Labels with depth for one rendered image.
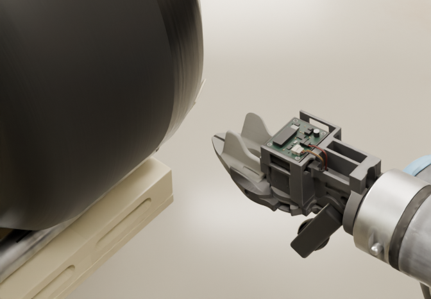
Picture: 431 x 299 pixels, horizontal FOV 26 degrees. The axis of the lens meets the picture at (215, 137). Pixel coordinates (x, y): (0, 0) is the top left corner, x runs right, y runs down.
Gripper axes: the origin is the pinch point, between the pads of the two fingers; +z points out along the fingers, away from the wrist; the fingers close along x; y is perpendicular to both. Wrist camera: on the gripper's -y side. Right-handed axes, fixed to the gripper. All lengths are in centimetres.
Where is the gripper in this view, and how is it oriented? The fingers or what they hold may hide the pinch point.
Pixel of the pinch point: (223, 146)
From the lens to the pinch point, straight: 106.3
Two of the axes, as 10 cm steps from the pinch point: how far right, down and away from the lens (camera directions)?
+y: -0.9, -7.4, -6.6
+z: -7.6, -3.8, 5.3
